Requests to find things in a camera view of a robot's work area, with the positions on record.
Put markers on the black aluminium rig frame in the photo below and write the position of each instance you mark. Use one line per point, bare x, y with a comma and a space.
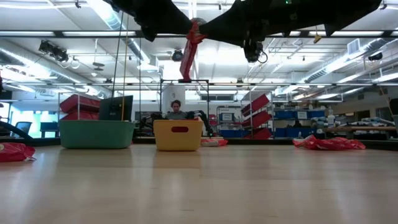
248, 142

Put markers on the light green plastic bin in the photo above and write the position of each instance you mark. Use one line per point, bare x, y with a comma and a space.
96, 135

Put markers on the red storage bin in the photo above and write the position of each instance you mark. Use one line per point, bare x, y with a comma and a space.
82, 116
260, 119
79, 104
255, 105

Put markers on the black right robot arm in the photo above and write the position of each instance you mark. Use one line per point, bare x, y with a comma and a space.
326, 12

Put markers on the blue storage bin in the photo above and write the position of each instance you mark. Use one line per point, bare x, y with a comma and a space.
233, 133
286, 115

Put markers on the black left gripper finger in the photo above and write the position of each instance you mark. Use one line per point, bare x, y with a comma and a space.
164, 21

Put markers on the yellow hanging tag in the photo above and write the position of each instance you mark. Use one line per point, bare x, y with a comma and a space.
317, 39

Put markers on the black background monitor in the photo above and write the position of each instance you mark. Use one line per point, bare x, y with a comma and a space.
115, 109

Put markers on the person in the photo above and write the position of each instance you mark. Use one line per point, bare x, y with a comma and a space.
176, 107

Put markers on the black ceiling dome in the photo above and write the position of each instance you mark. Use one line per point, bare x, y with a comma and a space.
178, 56

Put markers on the yellow plastic bin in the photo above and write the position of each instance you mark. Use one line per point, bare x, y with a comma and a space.
164, 137

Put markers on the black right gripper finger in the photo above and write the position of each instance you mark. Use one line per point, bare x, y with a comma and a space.
230, 25

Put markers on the white bottle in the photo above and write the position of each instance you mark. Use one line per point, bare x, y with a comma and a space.
331, 119

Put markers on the red Kit Kat candy bar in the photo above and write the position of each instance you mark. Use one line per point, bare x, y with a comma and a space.
339, 144
15, 152
306, 143

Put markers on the black overhead camera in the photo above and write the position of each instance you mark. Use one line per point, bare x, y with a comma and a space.
255, 53

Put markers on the black background stand frame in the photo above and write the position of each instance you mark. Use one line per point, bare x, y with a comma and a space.
202, 81

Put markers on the white round pillar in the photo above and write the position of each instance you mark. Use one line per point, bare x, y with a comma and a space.
174, 93

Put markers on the black background robot arm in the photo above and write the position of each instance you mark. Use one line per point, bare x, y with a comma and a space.
155, 117
203, 116

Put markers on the black ceiling spotlight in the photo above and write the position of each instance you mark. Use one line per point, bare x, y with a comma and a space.
53, 51

